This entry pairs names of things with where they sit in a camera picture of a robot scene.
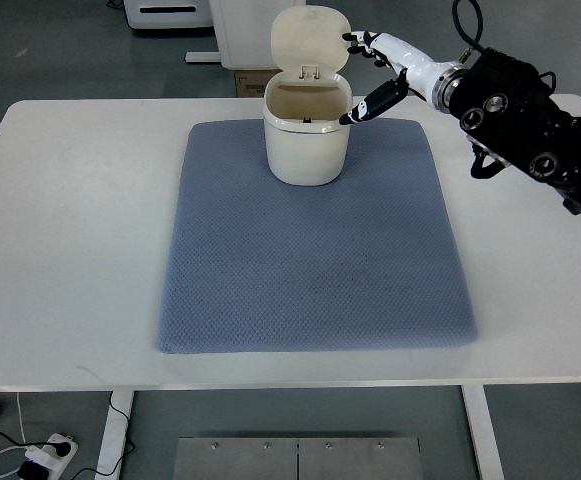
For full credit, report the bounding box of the white power strip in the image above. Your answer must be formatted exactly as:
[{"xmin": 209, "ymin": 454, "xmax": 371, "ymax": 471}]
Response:
[{"xmin": 24, "ymin": 433, "xmax": 78, "ymax": 475}]

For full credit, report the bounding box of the white appliance with slot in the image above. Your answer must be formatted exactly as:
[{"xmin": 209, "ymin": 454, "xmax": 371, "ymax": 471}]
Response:
[{"xmin": 123, "ymin": 0, "xmax": 213, "ymax": 30}]

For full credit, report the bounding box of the white table leg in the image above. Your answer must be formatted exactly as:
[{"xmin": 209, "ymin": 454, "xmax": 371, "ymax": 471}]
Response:
[
  {"xmin": 94, "ymin": 390, "xmax": 134, "ymax": 480},
  {"xmin": 461, "ymin": 385, "xmax": 505, "ymax": 480}
]

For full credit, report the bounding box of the blue textured cloth mat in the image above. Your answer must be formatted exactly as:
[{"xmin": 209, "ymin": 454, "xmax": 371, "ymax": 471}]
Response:
[{"xmin": 157, "ymin": 119, "xmax": 477, "ymax": 354}]

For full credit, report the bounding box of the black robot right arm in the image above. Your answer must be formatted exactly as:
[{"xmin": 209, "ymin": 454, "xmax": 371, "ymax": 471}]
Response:
[{"xmin": 432, "ymin": 31, "xmax": 581, "ymax": 215}]

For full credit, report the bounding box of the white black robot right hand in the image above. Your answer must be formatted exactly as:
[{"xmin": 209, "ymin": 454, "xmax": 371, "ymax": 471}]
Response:
[{"xmin": 342, "ymin": 31, "xmax": 467, "ymax": 113}]

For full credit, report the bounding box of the white table leg left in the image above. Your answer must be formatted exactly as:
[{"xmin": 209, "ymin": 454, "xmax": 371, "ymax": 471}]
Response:
[{"xmin": 94, "ymin": 390, "xmax": 134, "ymax": 480}]

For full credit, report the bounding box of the white trash bin open lid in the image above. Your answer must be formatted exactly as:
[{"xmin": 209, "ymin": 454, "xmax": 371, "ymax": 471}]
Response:
[{"xmin": 263, "ymin": 5, "xmax": 353, "ymax": 186}]

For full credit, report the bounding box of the white table leg right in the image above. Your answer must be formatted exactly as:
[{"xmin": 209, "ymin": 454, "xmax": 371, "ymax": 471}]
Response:
[{"xmin": 461, "ymin": 385, "xmax": 505, "ymax": 480}]

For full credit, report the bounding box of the black power cable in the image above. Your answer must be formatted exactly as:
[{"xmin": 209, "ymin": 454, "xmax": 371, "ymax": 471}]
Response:
[{"xmin": 0, "ymin": 389, "xmax": 136, "ymax": 480}]

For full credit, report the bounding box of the cardboard box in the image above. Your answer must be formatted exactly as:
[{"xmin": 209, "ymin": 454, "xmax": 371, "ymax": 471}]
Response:
[{"xmin": 234, "ymin": 69, "xmax": 280, "ymax": 98}]

